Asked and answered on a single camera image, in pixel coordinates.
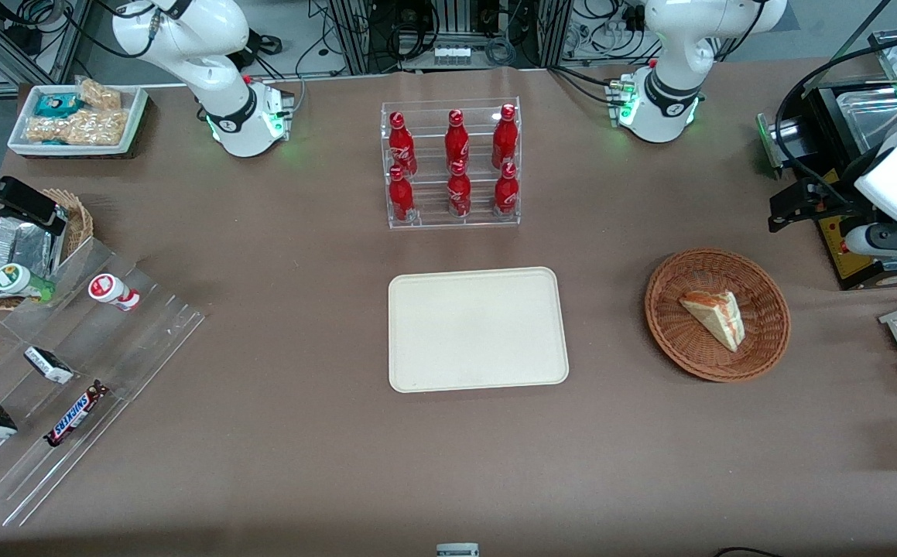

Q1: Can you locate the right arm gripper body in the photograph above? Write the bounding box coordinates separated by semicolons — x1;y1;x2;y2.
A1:
0;176;58;227

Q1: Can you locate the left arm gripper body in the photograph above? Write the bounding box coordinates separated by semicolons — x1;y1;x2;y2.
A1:
800;176;861;221

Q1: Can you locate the triangular sandwich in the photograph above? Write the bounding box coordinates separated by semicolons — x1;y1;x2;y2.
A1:
678;290;746;353

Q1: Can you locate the light wicker basket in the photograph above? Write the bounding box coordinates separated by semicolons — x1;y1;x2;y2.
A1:
0;190;94;310

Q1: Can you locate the white snack tray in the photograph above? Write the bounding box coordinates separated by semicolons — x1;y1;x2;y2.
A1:
7;81;149;159

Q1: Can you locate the brown wicker basket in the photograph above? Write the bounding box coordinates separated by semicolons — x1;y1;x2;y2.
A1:
645;248;791;383

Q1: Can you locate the beige plastic serving tray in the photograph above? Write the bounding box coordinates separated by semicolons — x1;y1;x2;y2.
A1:
388;267;570;394

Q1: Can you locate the green yoghurt bottle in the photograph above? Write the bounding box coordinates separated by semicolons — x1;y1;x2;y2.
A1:
0;263;56;302

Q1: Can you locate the red yoghurt bottle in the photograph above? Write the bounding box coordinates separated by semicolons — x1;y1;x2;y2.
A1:
88;273;141;312

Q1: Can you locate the large rice cracker pack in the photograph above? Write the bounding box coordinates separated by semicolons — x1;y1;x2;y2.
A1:
25;108;130;147

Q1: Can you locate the teal snack packet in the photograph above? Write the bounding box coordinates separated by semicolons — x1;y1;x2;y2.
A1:
34;93;84;118

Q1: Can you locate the small rice cracker pack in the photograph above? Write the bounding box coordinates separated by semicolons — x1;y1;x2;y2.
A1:
79;77;123;110

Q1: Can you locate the clear acrylic stepped display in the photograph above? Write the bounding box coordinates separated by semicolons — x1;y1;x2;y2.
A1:
0;236;205;527

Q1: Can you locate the Snickers chocolate bar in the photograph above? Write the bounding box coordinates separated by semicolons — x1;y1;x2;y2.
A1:
44;381;110;447

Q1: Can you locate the brown table cloth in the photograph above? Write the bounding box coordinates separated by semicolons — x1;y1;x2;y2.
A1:
0;66;897;557

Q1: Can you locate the red cola bottle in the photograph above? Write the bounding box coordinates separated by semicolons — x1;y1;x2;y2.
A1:
388;111;418;177
493;162;519;216
491;104;519;171
445;109;471;167
388;166;416;224
447;160;473;219

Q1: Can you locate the clear acrylic bottle rack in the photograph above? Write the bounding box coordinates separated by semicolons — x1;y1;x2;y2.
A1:
381;98;521;229

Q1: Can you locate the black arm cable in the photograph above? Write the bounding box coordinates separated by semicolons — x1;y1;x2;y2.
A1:
775;31;897;183

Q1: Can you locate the aluminium frame rack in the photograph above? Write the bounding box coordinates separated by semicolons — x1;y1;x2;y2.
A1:
328;0;573;74

